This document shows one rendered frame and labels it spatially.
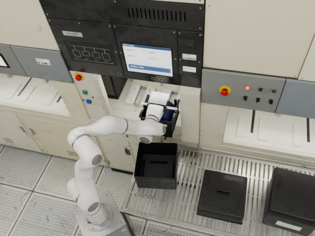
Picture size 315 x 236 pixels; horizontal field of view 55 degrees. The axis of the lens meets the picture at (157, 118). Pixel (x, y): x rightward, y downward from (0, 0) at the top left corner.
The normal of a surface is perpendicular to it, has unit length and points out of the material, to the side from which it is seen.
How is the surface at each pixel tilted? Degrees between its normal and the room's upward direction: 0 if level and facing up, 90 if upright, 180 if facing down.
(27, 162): 0
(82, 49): 90
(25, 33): 90
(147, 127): 32
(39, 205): 0
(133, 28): 90
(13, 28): 90
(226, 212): 0
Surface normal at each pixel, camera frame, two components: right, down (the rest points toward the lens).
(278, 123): -0.08, -0.61
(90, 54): -0.26, 0.78
